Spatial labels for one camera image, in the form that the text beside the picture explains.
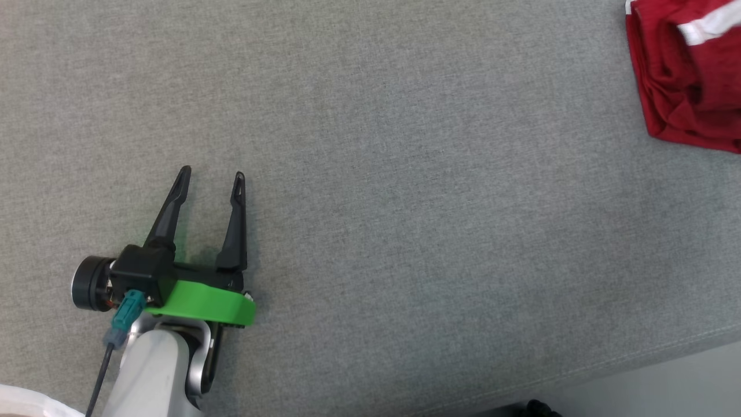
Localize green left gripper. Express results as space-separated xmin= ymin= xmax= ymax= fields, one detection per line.
xmin=145 ymin=166 xmax=257 ymax=329

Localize black left cable teal plug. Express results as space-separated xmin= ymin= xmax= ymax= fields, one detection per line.
xmin=86 ymin=290 xmax=145 ymax=417

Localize white left cable label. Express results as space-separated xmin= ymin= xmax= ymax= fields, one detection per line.
xmin=0 ymin=384 xmax=85 ymax=417

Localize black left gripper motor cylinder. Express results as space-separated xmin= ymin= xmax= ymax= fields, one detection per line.
xmin=72 ymin=256 xmax=115 ymax=312

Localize black rounded object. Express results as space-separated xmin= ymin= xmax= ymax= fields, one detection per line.
xmin=509 ymin=400 xmax=562 ymax=417

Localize red shorts with white stripe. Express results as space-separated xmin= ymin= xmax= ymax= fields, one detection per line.
xmin=625 ymin=0 xmax=741 ymax=154

